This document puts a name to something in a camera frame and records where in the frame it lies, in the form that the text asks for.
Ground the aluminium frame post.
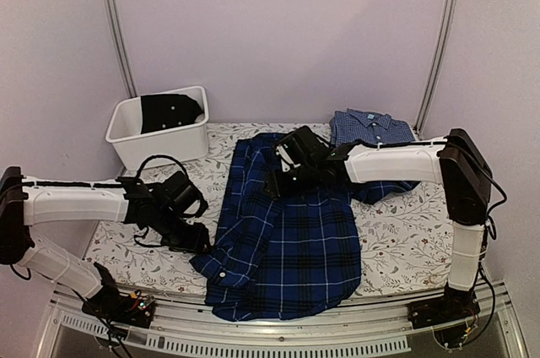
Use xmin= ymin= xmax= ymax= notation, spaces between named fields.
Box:
xmin=413 ymin=0 xmax=458 ymax=136
xmin=104 ymin=0 xmax=138 ymax=99

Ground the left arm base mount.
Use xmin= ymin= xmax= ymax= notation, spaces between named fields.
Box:
xmin=82 ymin=287 xmax=155 ymax=328

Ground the right aluminium frame post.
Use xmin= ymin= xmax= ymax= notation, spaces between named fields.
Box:
xmin=413 ymin=0 xmax=458 ymax=136

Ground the floral patterned table mat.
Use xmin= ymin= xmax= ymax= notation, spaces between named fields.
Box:
xmin=84 ymin=123 xmax=453 ymax=299

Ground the white plastic bin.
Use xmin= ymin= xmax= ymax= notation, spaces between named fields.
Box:
xmin=105 ymin=85 xmax=209 ymax=171

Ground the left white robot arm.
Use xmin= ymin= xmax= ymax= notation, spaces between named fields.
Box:
xmin=1 ymin=166 xmax=210 ymax=319

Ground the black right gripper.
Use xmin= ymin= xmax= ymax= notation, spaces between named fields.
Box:
xmin=261 ymin=162 xmax=319 ymax=201

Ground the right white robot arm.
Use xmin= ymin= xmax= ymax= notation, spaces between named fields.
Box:
xmin=264 ymin=126 xmax=494 ymax=321

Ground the folded blue gingham shirt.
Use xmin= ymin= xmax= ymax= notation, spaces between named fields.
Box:
xmin=330 ymin=109 xmax=416 ymax=145

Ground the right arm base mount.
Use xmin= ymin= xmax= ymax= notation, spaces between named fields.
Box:
xmin=407 ymin=288 xmax=480 ymax=350

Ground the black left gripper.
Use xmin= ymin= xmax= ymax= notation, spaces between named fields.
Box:
xmin=153 ymin=207 xmax=212 ymax=256

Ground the dark blue plaid shirt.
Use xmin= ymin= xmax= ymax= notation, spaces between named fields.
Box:
xmin=190 ymin=133 xmax=418 ymax=322

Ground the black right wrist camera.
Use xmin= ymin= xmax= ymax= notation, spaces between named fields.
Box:
xmin=274 ymin=126 xmax=331 ymax=166

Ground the left aluminium frame post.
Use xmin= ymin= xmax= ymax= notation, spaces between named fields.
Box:
xmin=104 ymin=0 xmax=138 ymax=99

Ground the black shirt in bin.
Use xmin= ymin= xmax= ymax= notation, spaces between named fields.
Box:
xmin=140 ymin=94 xmax=204 ymax=133

